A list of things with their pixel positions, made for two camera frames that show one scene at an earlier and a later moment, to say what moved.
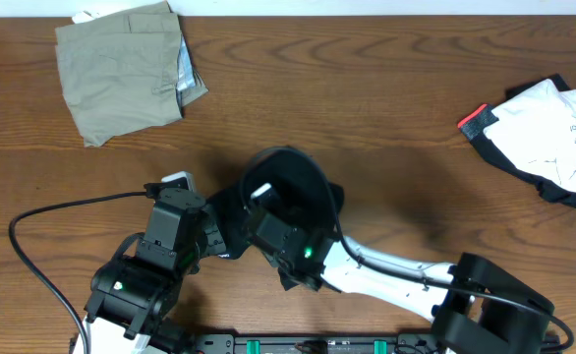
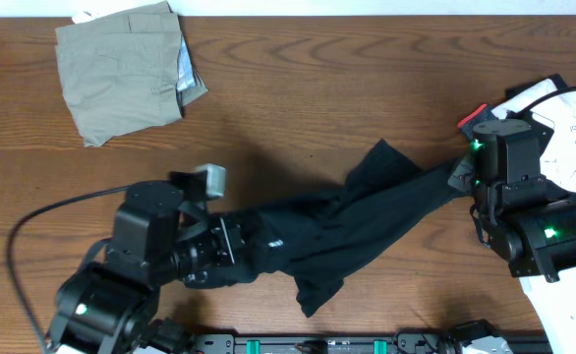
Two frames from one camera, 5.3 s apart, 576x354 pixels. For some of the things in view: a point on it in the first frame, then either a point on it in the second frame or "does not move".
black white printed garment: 543,129 does not move
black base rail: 343,343 does not move
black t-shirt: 289,205 -> 322,239
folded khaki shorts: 126,69 does not move
